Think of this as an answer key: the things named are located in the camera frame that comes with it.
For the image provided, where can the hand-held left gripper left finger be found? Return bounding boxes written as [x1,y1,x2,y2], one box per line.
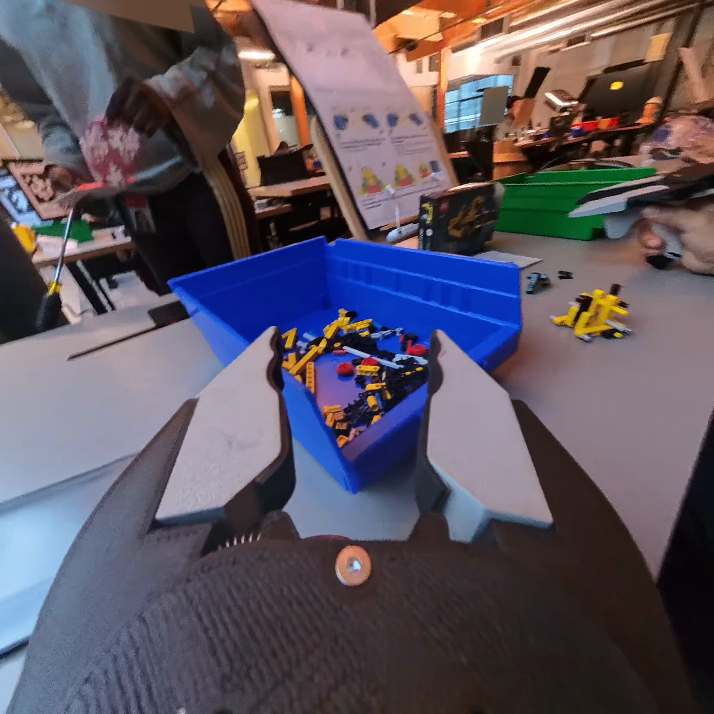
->
[153,326,296,554]

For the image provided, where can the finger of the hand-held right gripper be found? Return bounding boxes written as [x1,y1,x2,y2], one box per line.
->
[568,177,671,218]

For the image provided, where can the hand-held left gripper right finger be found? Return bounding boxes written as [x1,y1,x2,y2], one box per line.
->
[414,329,554,543]

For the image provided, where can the yellow lego model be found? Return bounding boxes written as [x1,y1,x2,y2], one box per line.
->
[551,283,634,342]

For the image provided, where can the pile of lego pieces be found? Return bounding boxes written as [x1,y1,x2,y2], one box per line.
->
[280,308,430,448]

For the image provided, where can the blue plastic bin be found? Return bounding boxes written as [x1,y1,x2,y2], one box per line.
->
[168,237,522,494]

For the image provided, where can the black lego set box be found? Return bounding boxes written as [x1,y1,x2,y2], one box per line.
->
[418,183,503,254]

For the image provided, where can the lego instruction booklet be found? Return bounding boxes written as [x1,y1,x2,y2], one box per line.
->
[251,0,458,229]

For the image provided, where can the person's right hand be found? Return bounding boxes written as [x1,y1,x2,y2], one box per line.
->
[639,201,714,274]

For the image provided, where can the stacked green plastic bins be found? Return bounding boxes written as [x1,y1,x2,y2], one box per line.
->
[493,167,658,242]

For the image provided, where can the dark computer monitor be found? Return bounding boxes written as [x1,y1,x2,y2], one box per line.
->
[583,71,650,120]

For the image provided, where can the sheet of paper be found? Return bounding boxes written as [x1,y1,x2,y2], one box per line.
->
[482,250,543,270]

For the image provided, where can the white clip holder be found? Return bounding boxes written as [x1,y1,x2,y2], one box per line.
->
[384,186,420,244]

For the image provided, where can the black yellow screwdriver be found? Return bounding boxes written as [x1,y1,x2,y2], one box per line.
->
[35,208,78,331]

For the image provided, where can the person's dark clothing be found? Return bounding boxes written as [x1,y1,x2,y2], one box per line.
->
[657,404,714,676]

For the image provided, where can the wooden background desk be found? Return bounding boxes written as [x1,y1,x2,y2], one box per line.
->
[250,176,335,235]

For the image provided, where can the wooden booklet stand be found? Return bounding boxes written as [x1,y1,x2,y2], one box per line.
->
[308,114,461,242]

